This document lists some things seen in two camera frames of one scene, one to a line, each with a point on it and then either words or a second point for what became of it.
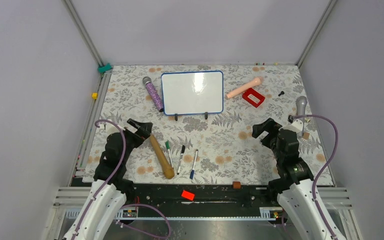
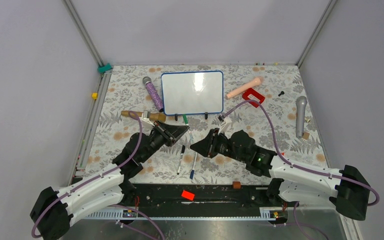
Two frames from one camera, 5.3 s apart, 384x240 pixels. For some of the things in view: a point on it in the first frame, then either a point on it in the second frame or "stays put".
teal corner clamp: [102, 69] stays put
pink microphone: [256, 82] stays put
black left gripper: [144, 131] -> [170, 133]
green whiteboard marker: [168, 147] -> [185, 119]
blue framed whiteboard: [192, 92] stays put
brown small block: [236, 184] stays put
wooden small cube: [306, 135] stays put
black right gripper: [270, 126] -> [207, 146]
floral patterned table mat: [202, 117] stays put
